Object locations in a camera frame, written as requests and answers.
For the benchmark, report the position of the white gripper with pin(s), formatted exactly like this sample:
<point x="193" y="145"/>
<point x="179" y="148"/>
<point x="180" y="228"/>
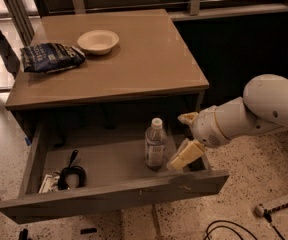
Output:
<point x="206" y="128"/>

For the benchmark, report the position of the clear plastic water bottle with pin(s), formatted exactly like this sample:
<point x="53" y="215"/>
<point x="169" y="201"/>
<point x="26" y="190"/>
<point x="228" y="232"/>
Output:
<point x="155" y="144"/>

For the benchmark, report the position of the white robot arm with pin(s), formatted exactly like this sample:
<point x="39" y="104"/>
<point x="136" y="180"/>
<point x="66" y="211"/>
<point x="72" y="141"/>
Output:
<point x="263" y="108"/>

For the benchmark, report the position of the brown counter cabinet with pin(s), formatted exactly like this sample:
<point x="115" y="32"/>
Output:
<point x="150" y="59"/>

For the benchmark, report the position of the grey open drawer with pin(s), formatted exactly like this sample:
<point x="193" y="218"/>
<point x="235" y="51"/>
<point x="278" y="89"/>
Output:
<point x="112" y="155"/>

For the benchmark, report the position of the white power strip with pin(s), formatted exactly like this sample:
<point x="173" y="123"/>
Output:
<point x="271" y="206"/>

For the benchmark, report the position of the white paper bowl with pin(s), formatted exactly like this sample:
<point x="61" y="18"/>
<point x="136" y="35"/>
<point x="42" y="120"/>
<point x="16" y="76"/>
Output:
<point x="98" y="42"/>

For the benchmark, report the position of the small black floor object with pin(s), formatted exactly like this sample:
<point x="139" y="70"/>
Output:
<point x="88" y="231"/>

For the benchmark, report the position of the white power adapter box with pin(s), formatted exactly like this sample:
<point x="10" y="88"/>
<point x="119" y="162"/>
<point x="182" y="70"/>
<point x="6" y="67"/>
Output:
<point x="49" y="183"/>

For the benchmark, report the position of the blue chip bag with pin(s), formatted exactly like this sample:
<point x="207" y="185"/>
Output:
<point x="50" y="57"/>

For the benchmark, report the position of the person legs dark trousers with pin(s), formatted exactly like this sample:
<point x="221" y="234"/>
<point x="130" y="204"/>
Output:
<point x="8" y="56"/>

